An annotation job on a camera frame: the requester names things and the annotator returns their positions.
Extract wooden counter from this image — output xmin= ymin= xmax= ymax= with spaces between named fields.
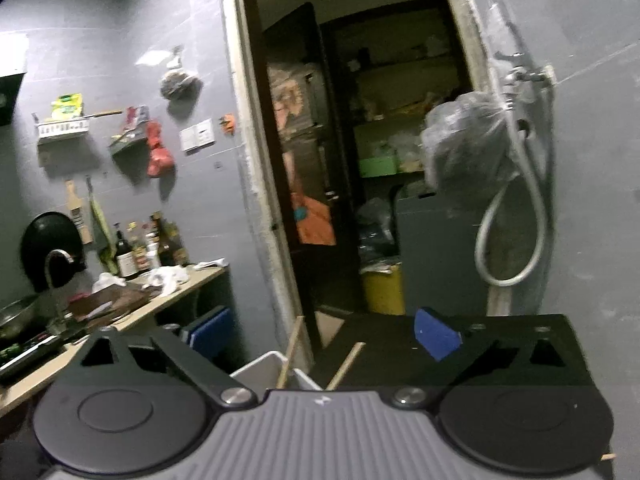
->
xmin=0 ymin=265 xmax=231 ymax=412

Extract clear bag of dark contents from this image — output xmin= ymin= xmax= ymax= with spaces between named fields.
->
xmin=419 ymin=90 xmax=522 ymax=197

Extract clear bag of white goods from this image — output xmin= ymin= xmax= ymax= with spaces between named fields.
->
xmin=389 ymin=132 xmax=426 ymax=161

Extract red plastic bag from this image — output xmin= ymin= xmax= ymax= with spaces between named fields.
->
xmin=145 ymin=119 xmax=176 ymax=179

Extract white cloth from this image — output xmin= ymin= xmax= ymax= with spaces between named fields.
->
xmin=91 ymin=271 xmax=127 ymax=294
xmin=143 ymin=263 xmax=194 ymax=295

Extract green hanging cloth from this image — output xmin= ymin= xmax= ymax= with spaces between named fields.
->
xmin=87 ymin=193 xmax=115 ymax=275

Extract wooden cutting board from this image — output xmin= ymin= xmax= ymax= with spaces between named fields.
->
xmin=67 ymin=281 xmax=151 ymax=325

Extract white hose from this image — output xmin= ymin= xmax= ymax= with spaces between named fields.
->
xmin=472 ymin=77 xmax=557 ymax=289

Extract black range hood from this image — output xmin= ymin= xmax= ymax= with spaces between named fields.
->
xmin=0 ymin=72 xmax=27 ymax=127

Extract cream door frame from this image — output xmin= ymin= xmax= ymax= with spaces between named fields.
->
xmin=219 ymin=0 xmax=506 ymax=362

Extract black wok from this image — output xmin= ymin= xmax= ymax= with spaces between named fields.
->
xmin=19 ymin=211 xmax=85 ymax=295

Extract black plastic bag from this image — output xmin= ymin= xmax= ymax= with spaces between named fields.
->
xmin=355 ymin=197 xmax=396 ymax=264

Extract wooden paddle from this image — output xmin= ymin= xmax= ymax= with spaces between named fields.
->
xmin=64 ymin=179 xmax=95 ymax=246

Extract dark door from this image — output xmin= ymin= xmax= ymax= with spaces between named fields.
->
xmin=259 ymin=2 xmax=352 ymax=312

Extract metal sink faucet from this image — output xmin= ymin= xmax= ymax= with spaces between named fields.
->
xmin=43 ymin=248 xmax=77 ymax=294

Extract metal water tap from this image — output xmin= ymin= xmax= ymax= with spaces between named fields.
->
xmin=492 ymin=48 xmax=557 ymax=109

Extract red packets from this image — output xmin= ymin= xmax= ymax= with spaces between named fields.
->
xmin=123 ymin=104 xmax=151 ymax=134

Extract hanging bag of dried goods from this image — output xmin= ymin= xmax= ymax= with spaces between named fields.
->
xmin=159 ymin=45 xmax=202 ymax=102

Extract grey appliance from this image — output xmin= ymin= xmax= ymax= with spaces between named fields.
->
xmin=392 ymin=182 xmax=501 ymax=317

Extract white wall rack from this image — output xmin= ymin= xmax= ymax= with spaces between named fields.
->
xmin=35 ymin=112 xmax=92 ymax=145

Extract white wall switch plate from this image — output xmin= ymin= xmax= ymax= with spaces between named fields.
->
xmin=178 ymin=118 xmax=217 ymax=154

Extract metal bowl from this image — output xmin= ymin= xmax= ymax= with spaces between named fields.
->
xmin=0 ymin=293 xmax=44 ymax=342

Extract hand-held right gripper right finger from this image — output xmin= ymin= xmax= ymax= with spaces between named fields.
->
xmin=390 ymin=307 xmax=594 ymax=412

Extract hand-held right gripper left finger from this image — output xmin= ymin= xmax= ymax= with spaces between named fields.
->
xmin=60 ymin=304 xmax=258 ymax=413

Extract row of sauce bottles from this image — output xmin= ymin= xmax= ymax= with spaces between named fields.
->
xmin=113 ymin=209 xmax=190 ymax=282

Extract black induction cooker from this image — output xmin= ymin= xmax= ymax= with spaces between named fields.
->
xmin=0 ymin=332 xmax=69 ymax=384

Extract storeroom shelf unit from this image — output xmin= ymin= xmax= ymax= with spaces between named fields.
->
xmin=324 ymin=0 xmax=477 ymax=182

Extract green box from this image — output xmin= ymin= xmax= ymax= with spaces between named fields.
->
xmin=357 ymin=155 xmax=401 ymax=178

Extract white perforated utensil basket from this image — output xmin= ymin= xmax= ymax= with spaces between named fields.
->
xmin=228 ymin=350 xmax=324 ymax=392

